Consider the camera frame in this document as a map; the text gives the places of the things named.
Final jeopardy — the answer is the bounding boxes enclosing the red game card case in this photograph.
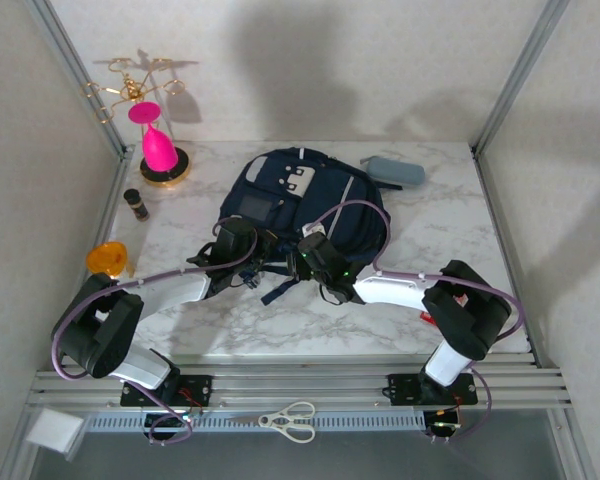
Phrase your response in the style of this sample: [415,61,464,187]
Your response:
[419,293,470,327]

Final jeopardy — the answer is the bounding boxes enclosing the grey slotted cable duct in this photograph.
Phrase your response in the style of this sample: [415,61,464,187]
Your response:
[87,412,426,434]

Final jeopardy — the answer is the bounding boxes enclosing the white-handled scissors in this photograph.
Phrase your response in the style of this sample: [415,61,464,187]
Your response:
[228,401,317,444]

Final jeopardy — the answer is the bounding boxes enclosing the small dark spice bottle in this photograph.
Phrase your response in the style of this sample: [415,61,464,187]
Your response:
[123,188,150,222]

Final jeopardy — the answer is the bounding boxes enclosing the aluminium side rail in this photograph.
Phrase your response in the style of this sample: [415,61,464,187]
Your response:
[472,147,549,369]
[54,147,136,369]

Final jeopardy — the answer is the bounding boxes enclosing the pink wine glass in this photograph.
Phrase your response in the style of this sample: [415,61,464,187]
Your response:
[127,101,180,172]

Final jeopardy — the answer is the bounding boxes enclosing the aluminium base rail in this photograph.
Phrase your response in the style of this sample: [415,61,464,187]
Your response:
[27,352,574,411]

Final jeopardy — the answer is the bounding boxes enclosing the grey-blue pencil case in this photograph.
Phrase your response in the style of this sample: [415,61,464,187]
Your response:
[359,155,426,187]

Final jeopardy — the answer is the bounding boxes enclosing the navy blue student backpack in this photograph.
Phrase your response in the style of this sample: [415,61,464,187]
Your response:
[218,146,404,307]

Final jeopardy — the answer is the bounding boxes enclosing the aluminium frame post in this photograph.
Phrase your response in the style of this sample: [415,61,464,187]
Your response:
[471,0,574,157]
[23,0,134,160]

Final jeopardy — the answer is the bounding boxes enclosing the gold wire glass stand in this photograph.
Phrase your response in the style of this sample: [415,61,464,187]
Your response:
[81,56,191,189]

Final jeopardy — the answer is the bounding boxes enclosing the white plastic sheet piece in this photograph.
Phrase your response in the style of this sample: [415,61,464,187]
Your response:
[25,408,85,461]

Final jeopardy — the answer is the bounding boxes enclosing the orange lidded container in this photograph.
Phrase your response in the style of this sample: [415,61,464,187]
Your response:
[85,241,136,279]

